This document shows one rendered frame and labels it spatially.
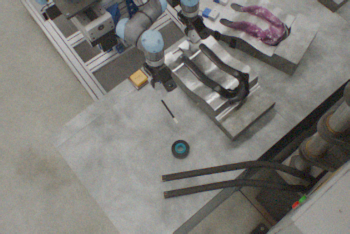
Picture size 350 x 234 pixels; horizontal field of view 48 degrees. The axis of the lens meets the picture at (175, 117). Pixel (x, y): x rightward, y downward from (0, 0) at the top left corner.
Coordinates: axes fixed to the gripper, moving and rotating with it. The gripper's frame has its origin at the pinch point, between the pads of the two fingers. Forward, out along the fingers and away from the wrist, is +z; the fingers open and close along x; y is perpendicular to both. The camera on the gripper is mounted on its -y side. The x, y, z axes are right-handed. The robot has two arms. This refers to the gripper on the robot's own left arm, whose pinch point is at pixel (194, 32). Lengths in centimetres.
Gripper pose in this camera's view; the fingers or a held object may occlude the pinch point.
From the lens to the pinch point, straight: 186.7
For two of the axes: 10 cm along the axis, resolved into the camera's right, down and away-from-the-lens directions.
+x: -7.6, 6.5, -0.8
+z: 0.6, 1.9, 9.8
